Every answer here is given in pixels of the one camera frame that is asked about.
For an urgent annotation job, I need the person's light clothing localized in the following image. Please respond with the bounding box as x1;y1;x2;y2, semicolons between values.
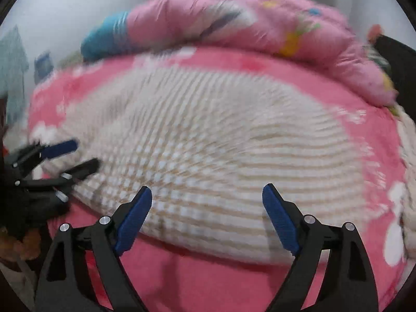
0;260;36;312

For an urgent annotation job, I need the pink printed quilt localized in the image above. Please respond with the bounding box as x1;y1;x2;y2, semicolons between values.
125;0;399;106

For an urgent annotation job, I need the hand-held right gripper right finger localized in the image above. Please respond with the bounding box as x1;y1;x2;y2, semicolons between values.
262;183;380;312

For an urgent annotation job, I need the blue striped pillow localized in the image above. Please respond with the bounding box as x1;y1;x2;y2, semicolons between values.
81;10;131;62

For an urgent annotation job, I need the white fuzzy garment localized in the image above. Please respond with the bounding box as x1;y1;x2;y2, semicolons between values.
393;104;415;244

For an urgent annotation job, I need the pink printed blanket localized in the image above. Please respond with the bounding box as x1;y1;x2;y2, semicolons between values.
28;45;410;312

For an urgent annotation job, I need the teal patterned cloth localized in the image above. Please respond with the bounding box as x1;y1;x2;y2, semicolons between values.
0;24;30;126

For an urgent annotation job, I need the dark furniture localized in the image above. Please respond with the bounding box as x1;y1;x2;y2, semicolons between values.
374;34;416;105

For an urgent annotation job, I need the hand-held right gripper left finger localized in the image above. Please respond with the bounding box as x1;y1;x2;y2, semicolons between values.
34;186;153;312

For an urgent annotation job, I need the person's left hand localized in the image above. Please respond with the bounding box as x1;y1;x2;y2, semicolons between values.
0;227;41;261

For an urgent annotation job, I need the beige white knit cardigan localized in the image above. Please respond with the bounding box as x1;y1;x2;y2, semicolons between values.
42;65;368;265

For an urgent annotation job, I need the green patterned cloth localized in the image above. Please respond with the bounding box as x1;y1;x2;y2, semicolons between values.
362;41;392;72

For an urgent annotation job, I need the blue water bottle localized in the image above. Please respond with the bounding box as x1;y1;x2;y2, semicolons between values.
33;50;54;83

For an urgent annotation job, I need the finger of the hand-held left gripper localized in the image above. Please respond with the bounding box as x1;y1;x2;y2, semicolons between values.
15;158;100;191
8;139;79;170

